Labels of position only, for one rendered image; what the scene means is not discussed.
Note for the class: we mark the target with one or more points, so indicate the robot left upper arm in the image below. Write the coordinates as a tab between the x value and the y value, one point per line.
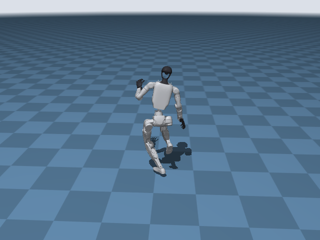
148	86

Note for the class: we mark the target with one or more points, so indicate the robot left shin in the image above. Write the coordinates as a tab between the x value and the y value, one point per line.
153	154

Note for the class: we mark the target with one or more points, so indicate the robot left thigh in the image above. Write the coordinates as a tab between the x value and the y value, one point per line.
146	131

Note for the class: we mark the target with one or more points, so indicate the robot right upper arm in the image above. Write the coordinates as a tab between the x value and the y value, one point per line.
177	97

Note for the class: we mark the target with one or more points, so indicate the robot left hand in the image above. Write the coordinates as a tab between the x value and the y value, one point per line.
139	83

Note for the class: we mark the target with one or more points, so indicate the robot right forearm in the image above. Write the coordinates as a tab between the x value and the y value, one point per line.
179	113

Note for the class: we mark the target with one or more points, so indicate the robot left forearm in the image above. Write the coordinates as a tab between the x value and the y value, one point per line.
137	92

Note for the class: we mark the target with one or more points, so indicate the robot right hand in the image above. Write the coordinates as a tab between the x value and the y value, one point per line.
183	123

